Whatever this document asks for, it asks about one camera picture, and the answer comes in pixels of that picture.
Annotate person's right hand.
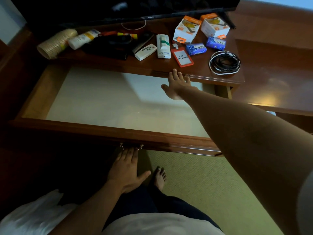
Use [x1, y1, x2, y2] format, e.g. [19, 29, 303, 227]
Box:
[161, 69, 199, 101]

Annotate person's left hand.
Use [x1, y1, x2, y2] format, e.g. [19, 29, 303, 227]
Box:
[107, 147, 152, 194]

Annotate orange badge holder with lanyard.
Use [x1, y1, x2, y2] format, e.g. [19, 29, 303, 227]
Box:
[100, 30, 194, 68]

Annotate blue soap packet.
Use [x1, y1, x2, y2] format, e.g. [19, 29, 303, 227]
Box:
[206, 36, 227, 51]
[185, 43, 207, 56]

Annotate white box with green stripe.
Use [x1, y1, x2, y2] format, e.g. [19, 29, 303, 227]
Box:
[156, 34, 171, 59]

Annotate white remote control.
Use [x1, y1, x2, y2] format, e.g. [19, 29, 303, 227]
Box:
[134, 43, 157, 61]

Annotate black and white cable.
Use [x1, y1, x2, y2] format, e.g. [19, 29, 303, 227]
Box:
[209, 50, 241, 76]

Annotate black remote control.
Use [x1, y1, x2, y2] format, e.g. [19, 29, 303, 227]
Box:
[132, 31, 155, 55]

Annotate orange and white charger box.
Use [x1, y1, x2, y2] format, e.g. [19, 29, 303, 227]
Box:
[200, 13, 230, 39]
[173, 15, 202, 44]

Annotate wooden drawer with white bottom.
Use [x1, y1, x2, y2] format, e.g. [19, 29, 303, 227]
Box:
[8, 63, 233, 157]

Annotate white and yellow cream tube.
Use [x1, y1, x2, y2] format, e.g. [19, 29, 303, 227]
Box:
[67, 29, 101, 50]

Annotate stack of paper cups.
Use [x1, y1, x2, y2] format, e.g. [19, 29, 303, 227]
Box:
[37, 28, 78, 60]

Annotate person's right forearm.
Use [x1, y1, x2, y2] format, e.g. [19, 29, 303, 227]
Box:
[182, 86, 313, 235]

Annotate person's left forearm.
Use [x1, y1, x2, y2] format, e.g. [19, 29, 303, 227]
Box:
[49, 180, 123, 235]

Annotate person's bare foot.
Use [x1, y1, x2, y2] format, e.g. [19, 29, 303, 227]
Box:
[154, 166, 167, 192]

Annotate person's dark trousers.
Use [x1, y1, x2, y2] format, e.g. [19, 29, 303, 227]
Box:
[102, 183, 223, 230]

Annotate person's white shirt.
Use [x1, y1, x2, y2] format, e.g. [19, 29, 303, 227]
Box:
[0, 168, 313, 235]

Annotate low wooden side desk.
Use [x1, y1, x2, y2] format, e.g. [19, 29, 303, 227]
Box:
[231, 38, 313, 134]

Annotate black flat television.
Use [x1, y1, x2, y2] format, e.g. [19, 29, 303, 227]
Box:
[9, 0, 243, 30]

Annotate thin white cable under television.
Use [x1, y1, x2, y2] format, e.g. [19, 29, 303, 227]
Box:
[121, 20, 147, 31]

